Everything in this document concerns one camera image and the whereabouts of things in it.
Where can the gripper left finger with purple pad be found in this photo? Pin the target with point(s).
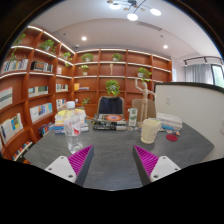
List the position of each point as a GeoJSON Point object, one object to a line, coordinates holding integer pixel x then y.
{"type": "Point", "coordinates": [73, 168]}

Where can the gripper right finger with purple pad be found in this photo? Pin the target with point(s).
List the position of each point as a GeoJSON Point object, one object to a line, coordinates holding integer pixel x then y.
{"type": "Point", "coordinates": [151, 167]}

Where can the clear plastic water bottle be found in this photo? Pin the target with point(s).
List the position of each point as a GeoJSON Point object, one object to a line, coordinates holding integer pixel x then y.
{"type": "Point", "coordinates": [72, 128]}

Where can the red round coaster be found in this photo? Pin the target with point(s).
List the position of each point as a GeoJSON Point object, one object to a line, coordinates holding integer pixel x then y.
{"type": "Point", "coordinates": [171, 137]}

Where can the colourful book stack left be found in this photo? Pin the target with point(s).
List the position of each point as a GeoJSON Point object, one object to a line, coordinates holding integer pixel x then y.
{"type": "Point", "coordinates": [59, 121]}

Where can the white book stack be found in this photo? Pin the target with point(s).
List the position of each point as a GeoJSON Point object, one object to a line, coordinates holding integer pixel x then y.
{"type": "Point", "coordinates": [170, 120]}

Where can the stack of dark books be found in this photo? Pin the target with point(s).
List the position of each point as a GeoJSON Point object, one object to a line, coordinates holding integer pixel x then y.
{"type": "Point", "coordinates": [109, 122]}

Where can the green and white carton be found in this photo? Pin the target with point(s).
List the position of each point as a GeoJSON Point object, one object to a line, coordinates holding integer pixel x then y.
{"type": "Point", "coordinates": [133, 116]}

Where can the wooden artist mannequin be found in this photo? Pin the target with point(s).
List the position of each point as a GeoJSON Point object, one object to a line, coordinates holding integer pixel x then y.
{"type": "Point", "coordinates": [144, 106]}

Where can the white partition panel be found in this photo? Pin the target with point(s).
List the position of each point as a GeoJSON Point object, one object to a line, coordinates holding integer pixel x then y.
{"type": "Point", "coordinates": [199, 105]}

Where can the potted green plant centre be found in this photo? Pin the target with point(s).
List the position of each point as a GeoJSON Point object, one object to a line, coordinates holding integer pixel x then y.
{"type": "Point", "coordinates": [112, 88]}

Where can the orange wooden bookshelf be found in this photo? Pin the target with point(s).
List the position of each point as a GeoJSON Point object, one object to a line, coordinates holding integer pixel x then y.
{"type": "Point", "coordinates": [41, 73]}

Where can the grey window curtain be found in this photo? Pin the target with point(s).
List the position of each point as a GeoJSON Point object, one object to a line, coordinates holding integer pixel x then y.
{"type": "Point", "coordinates": [199, 73]}

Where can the ceiling light fixture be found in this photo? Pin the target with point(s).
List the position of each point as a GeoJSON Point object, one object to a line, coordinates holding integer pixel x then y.
{"type": "Point", "coordinates": [132, 6]}

